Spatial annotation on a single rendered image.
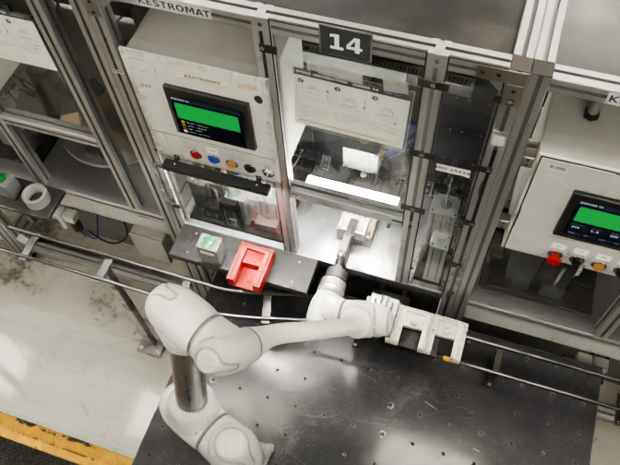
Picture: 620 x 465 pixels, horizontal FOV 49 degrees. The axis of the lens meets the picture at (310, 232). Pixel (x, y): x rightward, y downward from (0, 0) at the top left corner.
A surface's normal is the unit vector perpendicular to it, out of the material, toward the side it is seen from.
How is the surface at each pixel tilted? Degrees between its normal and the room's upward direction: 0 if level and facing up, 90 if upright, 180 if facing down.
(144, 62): 90
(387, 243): 0
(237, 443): 6
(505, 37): 0
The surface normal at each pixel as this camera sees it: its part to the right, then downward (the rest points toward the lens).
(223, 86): -0.32, 0.83
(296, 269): -0.04, -0.50
